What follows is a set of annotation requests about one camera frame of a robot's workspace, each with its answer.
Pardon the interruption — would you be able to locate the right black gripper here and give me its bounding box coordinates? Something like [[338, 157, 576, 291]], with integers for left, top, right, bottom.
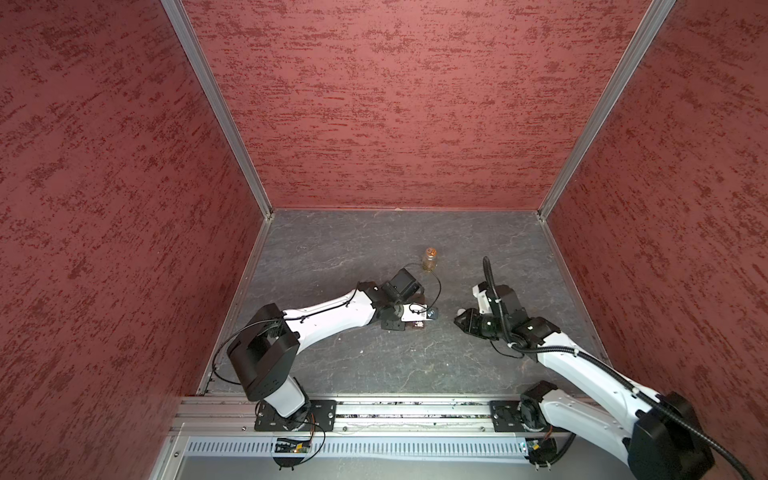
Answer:
[[452, 307, 510, 339]]

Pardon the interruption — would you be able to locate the brown pill organizer strip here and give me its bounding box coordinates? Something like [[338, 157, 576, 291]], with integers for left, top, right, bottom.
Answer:
[[406, 293, 427, 330]]

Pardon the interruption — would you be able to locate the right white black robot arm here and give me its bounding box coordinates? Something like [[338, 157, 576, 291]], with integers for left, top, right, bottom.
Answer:
[[454, 282, 715, 479]]

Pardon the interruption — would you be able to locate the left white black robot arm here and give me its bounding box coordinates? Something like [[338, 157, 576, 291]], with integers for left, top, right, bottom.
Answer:
[[211, 268, 434, 431]]

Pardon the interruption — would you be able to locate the amber glass pill jar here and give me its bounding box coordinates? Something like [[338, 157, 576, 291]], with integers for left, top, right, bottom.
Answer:
[[421, 247, 438, 272]]

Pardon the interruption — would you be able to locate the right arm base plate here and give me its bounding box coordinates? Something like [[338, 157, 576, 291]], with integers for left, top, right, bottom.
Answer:
[[490, 400, 569, 436]]

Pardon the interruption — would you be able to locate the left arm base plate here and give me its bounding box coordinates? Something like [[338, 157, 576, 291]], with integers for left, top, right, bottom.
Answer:
[[253, 400, 337, 432]]

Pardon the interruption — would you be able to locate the aluminium front rail frame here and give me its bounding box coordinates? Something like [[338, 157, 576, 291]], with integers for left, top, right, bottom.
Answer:
[[170, 393, 533, 437]]

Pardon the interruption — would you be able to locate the white slotted cable duct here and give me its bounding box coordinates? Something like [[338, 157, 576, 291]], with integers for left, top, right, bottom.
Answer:
[[184, 436, 529, 463]]

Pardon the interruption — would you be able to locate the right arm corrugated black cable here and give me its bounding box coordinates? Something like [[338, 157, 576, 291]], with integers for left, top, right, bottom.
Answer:
[[481, 256, 757, 480]]

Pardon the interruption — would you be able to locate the right aluminium corner post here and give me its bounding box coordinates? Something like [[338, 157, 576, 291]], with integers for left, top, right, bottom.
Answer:
[[537, 0, 676, 223]]

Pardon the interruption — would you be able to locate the aluminium corner post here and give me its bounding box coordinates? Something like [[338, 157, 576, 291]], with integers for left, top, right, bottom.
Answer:
[[537, 0, 676, 223], [161, 0, 274, 221]]

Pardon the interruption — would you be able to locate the left aluminium corner post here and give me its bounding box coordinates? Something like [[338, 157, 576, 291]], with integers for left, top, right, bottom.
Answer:
[[161, 0, 274, 221]]

